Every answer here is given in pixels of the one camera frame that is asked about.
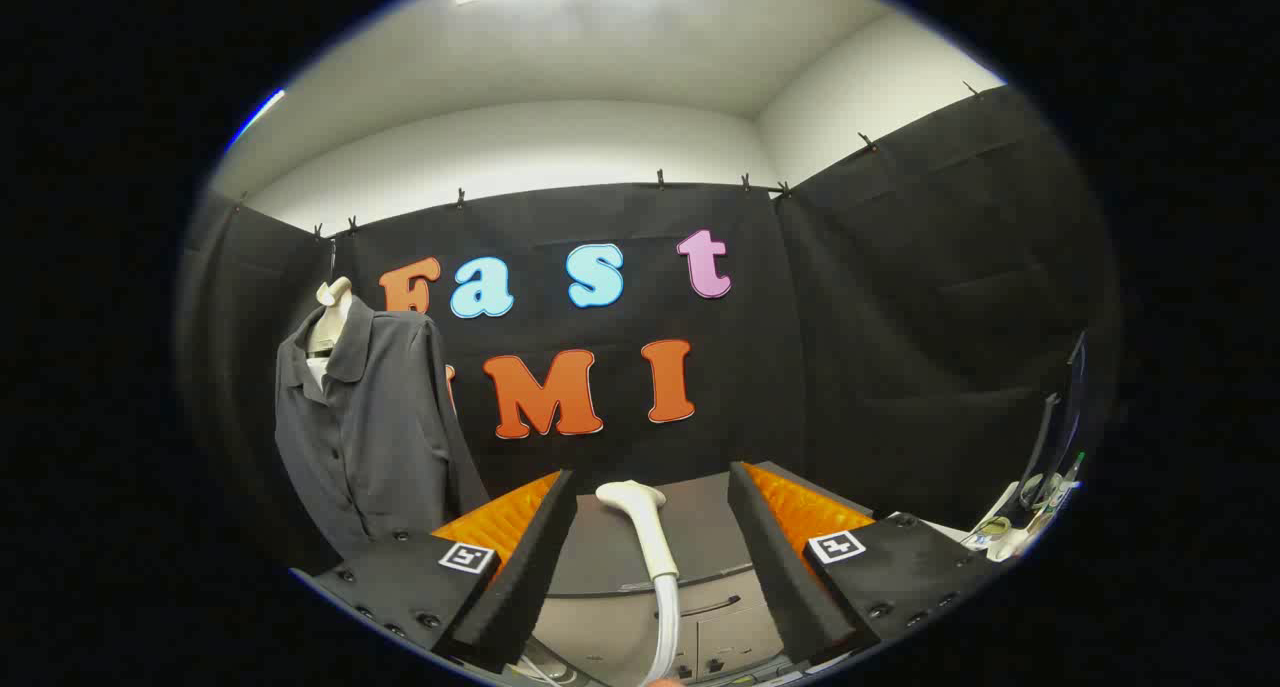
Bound grey cabinet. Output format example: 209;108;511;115
530;462;901;683

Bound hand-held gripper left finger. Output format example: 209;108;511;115
310;469;579;674

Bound dark monitor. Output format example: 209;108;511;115
1020;332;1091;498

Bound black backdrop cloth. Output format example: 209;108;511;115
175;82;1121;568

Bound cluttered white desk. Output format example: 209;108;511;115
960;452;1086;563

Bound cream garment hanger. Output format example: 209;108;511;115
306;277;353;388

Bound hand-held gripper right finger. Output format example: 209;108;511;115
727;461;1001;668

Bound grey collared shirt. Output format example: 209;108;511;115
274;295;491;558

